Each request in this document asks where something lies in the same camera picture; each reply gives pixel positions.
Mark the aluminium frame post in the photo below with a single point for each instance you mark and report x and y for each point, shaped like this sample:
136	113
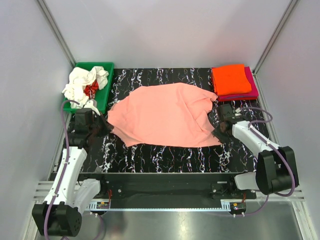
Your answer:
48	16
276	33

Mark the magenta folded t-shirt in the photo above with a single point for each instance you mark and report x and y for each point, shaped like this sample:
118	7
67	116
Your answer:
253	95

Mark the red crumpled t-shirt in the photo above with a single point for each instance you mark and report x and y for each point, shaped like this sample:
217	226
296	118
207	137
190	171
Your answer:
91	90

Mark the salmon pink t-shirt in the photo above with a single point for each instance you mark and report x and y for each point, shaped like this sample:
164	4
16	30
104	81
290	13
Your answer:
173	115

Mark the green plastic bin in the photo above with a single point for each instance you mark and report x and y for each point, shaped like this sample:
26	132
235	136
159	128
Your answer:
102	95

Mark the left aluminium frame post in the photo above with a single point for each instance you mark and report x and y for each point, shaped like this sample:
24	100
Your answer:
48	16

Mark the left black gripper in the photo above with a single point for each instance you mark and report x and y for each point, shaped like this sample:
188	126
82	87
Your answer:
107	126

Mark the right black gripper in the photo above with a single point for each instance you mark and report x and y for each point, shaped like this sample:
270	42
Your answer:
215	132

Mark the black marbled table mat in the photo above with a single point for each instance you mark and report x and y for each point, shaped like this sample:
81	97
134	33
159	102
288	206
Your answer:
110	155

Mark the right aluminium frame post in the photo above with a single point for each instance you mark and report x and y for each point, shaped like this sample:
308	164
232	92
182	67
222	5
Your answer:
276	33

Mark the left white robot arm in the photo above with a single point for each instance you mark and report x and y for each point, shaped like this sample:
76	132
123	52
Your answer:
60	214

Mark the orange folded t-shirt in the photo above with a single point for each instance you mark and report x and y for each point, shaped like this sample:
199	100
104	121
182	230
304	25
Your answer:
230	79

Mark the white slotted cable duct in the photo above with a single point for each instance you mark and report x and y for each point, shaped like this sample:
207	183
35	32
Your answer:
213	206

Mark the white crumpled t-shirt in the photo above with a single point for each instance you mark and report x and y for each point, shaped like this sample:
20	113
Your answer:
78	79

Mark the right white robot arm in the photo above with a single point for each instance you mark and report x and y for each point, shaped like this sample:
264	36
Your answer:
276	169

